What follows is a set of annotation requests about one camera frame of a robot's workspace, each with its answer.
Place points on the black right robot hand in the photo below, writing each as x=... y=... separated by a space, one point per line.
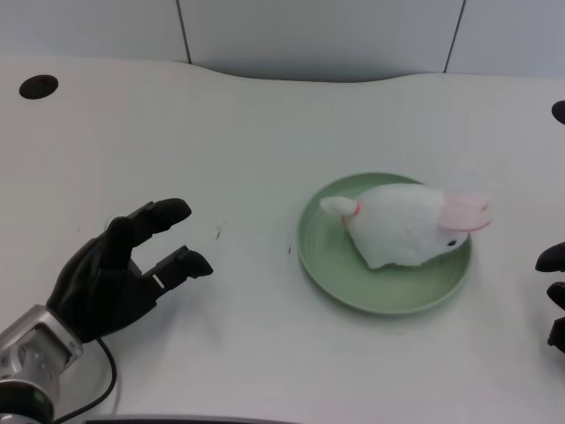
x=554 y=287

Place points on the green round plate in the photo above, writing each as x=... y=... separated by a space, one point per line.
x=383 y=282

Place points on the white plush rabbit doll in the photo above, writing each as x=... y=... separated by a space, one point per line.
x=406 y=229

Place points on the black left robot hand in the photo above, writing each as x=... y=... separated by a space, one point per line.
x=106 y=278

